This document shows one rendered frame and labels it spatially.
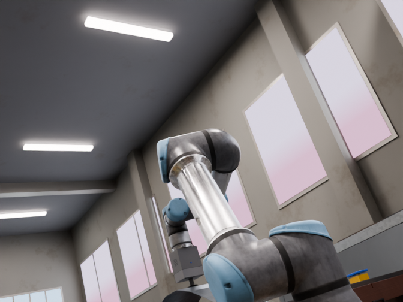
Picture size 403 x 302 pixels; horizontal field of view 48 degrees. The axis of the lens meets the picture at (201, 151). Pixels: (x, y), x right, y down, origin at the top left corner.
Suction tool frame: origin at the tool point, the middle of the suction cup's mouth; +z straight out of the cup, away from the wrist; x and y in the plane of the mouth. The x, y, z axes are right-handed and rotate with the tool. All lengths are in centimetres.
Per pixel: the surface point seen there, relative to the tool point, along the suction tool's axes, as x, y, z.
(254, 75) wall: -239, -341, -313
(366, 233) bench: 17, -78, -6
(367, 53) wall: -80, -347, -223
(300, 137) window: -207, -341, -191
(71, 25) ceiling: -268, -96, -383
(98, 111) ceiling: -453, -194, -385
